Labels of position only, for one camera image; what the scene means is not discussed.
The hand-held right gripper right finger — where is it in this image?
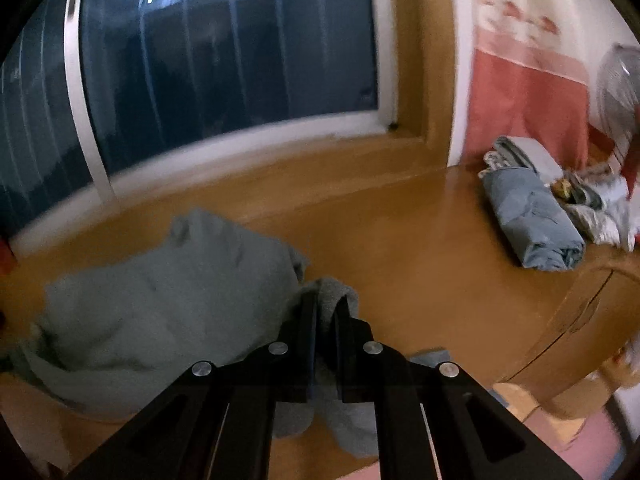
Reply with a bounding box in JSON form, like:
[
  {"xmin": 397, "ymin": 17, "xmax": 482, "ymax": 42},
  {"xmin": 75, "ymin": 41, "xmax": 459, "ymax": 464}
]
[{"xmin": 332, "ymin": 296, "xmax": 583, "ymax": 480}]

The pink foam floor mat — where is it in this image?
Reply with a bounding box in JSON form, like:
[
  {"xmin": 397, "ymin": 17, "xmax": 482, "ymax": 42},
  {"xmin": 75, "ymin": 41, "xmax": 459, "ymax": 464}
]
[{"xmin": 520, "ymin": 400, "xmax": 631, "ymax": 480}]

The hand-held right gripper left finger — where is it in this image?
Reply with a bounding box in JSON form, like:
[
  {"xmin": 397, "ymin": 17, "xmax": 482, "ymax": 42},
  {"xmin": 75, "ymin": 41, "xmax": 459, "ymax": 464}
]
[{"xmin": 65, "ymin": 292, "xmax": 321, "ymax": 480}]

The rolled blue-grey cloth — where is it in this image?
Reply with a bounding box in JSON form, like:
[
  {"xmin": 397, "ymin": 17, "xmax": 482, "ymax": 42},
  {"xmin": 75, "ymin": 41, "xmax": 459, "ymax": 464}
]
[{"xmin": 481, "ymin": 165, "xmax": 586, "ymax": 273}]

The folded white cloth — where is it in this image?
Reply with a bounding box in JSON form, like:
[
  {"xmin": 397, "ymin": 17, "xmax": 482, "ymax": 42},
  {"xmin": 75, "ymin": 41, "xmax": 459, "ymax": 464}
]
[{"xmin": 482, "ymin": 135, "xmax": 561, "ymax": 183}]

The grey sweater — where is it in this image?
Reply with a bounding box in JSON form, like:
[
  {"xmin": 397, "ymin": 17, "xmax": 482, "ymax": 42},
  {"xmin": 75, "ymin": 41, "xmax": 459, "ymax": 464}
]
[{"xmin": 0, "ymin": 208, "xmax": 451, "ymax": 453}]

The printed cloth pile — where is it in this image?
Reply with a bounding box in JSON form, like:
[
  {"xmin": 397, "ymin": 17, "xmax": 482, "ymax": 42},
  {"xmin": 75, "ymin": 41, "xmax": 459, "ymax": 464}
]
[{"xmin": 550, "ymin": 162, "xmax": 640, "ymax": 253}]

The white electric fan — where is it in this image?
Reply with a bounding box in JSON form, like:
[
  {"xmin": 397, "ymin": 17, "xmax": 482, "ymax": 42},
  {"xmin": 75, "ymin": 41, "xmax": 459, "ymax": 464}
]
[{"xmin": 595, "ymin": 42, "xmax": 640, "ymax": 161}]

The window with white frame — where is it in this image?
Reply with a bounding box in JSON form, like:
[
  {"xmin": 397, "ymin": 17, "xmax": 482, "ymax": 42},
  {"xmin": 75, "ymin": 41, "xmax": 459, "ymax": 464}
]
[{"xmin": 0, "ymin": 0, "xmax": 401, "ymax": 246}]

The red and white wall cloth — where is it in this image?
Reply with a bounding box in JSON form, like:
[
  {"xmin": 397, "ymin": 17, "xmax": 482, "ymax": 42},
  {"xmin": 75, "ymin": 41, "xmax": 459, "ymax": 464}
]
[{"xmin": 450, "ymin": 0, "xmax": 616, "ymax": 171}]

